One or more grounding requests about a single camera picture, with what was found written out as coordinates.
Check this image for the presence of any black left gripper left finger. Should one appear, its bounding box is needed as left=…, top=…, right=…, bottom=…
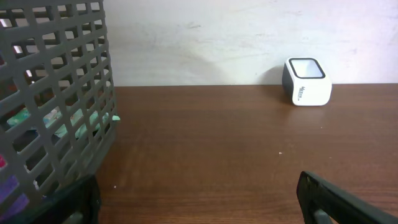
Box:
left=9, top=175, right=101, bottom=224

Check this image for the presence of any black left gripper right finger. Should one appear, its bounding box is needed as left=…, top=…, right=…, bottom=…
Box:
left=296, top=171, right=397, bottom=224

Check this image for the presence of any mint green wipes pack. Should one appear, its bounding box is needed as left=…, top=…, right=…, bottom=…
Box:
left=6, top=106, right=121, bottom=139

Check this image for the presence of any red purple pad package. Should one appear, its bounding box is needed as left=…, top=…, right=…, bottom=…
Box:
left=1, top=174, right=30, bottom=222

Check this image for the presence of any grey plastic mesh basket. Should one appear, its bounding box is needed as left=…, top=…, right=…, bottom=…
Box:
left=1, top=0, right=118, bottom=210

